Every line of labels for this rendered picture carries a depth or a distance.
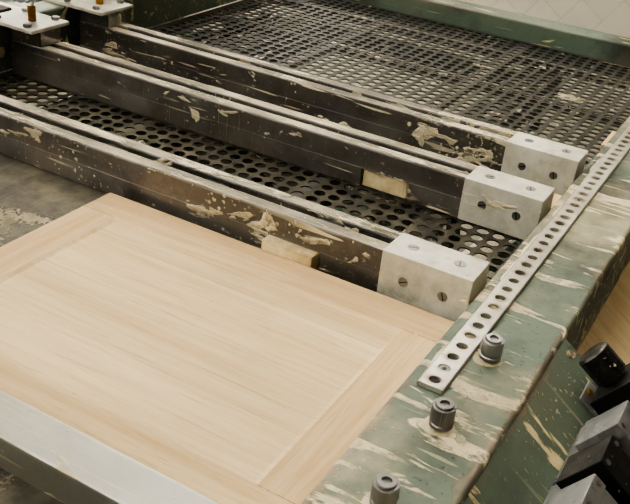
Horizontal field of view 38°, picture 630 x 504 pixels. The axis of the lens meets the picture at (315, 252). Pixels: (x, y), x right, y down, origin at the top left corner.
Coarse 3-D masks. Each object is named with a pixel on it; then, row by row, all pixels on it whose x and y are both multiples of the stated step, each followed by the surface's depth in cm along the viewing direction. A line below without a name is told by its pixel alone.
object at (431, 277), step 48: (0, 96) 149; (0, 144) 146; (48, 144) 140; (96, 144) 136; (144, 144) 138; (144, 192) 134; (192, 192) 129; (240, 192) 127; (240, 240) 128; (288, 240) 123; (336, 240) 119; (384, 240) 120; (384, 288) 118; (432, 288) 114; (480, 288) 116
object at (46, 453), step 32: (0, 416) 87; (32, 416) 87; (0, 448) 85; (32, 448) 83; (64, 448) 84; (96, 448) 84; (32, 480) 84; (64, 480) 82; (96, 480) 81; (128, 480) 81; (160, 480) 81
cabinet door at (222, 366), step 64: (0, 256) 116; (64, 256) 118; (128, 256) 120; (192, 256) 121; (256, 256) 122; (0, 320) 104; (64, 320) 106; (128, 320) 107; (192, 320) 108; (256, 320) 109; (320, 320) 111; (384, 320) 111; (448, 320) 113; (0, 384) 94; (64, 384) 96; (128, 384) 96; (192, 384) 98; (256, 384) 99; (320, 384) 100; (384, 384) 100; (128, 448) 88; (192, 448) 89; (256, 448) 90; (320, 448) 90
